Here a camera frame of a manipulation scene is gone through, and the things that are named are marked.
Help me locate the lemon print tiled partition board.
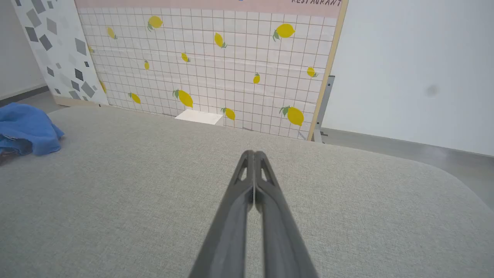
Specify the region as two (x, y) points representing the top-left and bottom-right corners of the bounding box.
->
(74, 0), (349, 142)

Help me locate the blue white sports jersey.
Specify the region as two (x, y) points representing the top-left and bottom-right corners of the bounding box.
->
(0, 102), (65, 156)

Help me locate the white rectangular box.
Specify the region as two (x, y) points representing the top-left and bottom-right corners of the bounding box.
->
(174, 109), (224, 126)

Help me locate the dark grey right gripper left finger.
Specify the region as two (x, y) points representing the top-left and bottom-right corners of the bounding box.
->
(189, 150), (255, 278)

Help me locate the grey metal partition stand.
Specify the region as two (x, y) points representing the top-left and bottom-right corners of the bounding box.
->
(312, 75), (335, 144)

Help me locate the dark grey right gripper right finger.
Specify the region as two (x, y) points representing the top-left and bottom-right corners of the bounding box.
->
(255, 150), (319, 278)

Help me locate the white panel with grey shapes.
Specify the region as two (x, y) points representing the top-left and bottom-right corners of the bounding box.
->
(12, 0), (110, 107)

